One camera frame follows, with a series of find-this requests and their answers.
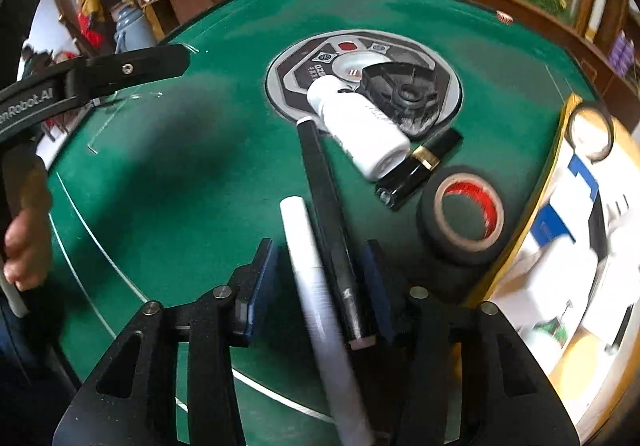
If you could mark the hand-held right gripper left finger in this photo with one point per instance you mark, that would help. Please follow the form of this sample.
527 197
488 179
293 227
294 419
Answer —
262 286

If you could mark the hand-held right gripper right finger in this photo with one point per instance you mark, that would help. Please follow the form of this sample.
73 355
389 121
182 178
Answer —
375 286

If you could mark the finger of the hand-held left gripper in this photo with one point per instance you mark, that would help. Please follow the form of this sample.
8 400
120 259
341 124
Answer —
130 68

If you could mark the long white tube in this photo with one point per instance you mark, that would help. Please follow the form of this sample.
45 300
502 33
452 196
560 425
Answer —
310 266

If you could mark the black tape roll red core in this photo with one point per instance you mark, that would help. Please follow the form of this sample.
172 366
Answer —
430 226

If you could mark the long black stick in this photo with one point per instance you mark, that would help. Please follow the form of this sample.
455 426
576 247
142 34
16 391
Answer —
325 206

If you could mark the black gold lipstick tube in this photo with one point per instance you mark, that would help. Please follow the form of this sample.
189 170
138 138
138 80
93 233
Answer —
415 168

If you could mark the white plastic bottle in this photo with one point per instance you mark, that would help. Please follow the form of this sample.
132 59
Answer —
365 130

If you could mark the black plastic part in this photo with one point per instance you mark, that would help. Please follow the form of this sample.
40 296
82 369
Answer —
400 95

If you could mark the yellow taped cardboard box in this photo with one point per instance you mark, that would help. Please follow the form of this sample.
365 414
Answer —
545 186

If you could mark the person's left hand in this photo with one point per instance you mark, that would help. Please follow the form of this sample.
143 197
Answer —
27 236

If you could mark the blue-grey water jug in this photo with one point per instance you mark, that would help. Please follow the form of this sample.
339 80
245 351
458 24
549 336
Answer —
131 28

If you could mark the round table control panel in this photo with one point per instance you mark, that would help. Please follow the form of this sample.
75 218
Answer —
300 75

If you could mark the white tube green label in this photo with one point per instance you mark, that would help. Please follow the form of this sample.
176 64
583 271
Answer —
547 331

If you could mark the white blue box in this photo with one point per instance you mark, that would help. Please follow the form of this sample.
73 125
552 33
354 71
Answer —
565 206

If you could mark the thin dark tape roll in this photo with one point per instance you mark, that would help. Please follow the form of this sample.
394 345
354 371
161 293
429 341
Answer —
572 135

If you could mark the small red white object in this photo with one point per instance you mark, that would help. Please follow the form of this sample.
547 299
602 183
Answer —
503 16

